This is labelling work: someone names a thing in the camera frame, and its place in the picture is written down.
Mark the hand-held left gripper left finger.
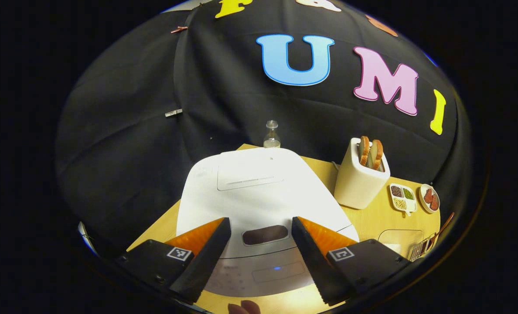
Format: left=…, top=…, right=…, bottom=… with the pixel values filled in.
left=115, top=217, right=232, bottom=305

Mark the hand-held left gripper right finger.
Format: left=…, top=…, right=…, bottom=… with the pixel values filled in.
left=291, top=216, right=412, bottom=306

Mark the white rice cooker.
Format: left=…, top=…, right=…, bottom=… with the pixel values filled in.
left=176, top=147, right=360, bottom=298

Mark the brown wooden spoon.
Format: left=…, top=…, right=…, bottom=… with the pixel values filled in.
left=429, top=212, right=455, bottom=249

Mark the white toaster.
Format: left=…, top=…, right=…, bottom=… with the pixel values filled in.
left=334, top=137, right=391, bottom=210

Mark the white divided bean dish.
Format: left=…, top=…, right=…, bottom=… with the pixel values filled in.
left=388, top=183, right=418, bottom=216

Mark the toast bread slice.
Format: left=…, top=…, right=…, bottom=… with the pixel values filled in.
left=369, top=139, right=384, bottom=171
left=358, top=136, right=371, bottom=167

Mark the round white plate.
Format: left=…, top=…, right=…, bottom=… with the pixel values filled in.
left=419, top=184, right=441, bottom=214

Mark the small glass bottle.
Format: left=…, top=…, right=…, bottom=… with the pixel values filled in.
left=263, top=120, right=281, bottom=149

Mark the black backdrop cloth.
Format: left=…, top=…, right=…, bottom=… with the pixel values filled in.
left=55, top=0, right=473, bottom=245

